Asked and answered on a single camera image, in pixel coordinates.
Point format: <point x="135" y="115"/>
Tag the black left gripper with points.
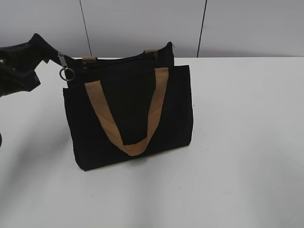
<point x="17" y="65"/>

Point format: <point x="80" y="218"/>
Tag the silver zipper pull with ring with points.
<point x="63" y="65"/>

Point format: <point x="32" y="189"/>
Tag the black canvas tote bag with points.
<point x="92" y="148"/>

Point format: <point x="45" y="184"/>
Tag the tan front bag handle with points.
<point x="129" y="107"/>

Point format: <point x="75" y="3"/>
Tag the tan bag handle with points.
<point x="129" y="107"/>
<point x="89" y="60"/>

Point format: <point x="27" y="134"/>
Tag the tan rear bag handle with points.
<point x="89" y="60"/>

